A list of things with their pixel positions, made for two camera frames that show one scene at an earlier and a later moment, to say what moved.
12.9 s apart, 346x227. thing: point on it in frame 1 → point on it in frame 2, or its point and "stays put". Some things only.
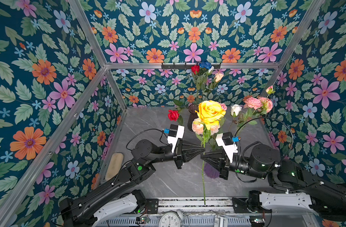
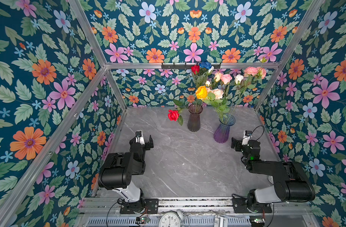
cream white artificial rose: [218, 76] stays put
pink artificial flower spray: [256, 107] → [252, 76]
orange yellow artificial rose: [210, 112] → [201, 92]
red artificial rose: [194, 68] stays put
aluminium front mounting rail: [252, 205] stays put
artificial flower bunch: [203, 134] → [214, 100]
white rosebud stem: [235, 109] → [238, 79]
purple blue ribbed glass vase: [210, 171] → [221, 132]
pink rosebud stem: [223, 106] → [226, 79]
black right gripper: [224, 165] → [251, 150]
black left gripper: [181, 154] → [146, 146]
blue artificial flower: [205, 64] stays put
